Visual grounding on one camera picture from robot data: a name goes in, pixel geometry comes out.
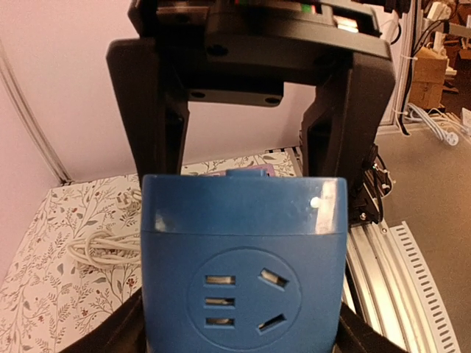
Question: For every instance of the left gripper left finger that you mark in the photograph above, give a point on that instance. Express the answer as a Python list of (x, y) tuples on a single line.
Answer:
[(122, 331)]

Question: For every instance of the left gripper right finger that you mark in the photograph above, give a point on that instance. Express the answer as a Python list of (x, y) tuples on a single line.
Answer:
[(354, 335)]

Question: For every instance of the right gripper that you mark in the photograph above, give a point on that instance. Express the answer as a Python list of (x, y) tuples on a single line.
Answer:
[(243, 52)]

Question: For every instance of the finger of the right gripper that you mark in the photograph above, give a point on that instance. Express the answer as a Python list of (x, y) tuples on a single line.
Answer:
[(152, 102)]

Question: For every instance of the blue cube socket adapter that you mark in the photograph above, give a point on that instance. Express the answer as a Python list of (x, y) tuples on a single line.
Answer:
[(242, 262)]

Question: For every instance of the purple power strip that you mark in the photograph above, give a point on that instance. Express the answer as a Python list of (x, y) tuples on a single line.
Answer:
[(267, 168)]

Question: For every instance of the floral table mat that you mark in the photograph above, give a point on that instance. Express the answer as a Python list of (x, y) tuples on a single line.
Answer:
[(48, 300)]

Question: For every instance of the cardboard box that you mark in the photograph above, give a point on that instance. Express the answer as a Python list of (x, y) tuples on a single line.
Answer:
[(428, 79)]

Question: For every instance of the white background power strip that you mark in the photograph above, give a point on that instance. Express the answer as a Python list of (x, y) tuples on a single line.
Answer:
[(436, 123)]

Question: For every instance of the aluminium front rail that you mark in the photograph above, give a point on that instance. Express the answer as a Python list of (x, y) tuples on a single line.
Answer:
[(390, 288)]

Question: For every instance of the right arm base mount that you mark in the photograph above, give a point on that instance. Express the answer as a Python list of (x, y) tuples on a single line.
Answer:
[(366, 200)]

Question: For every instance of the right aluminium frame post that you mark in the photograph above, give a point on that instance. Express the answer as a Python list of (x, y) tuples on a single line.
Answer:
[(28, 119)]

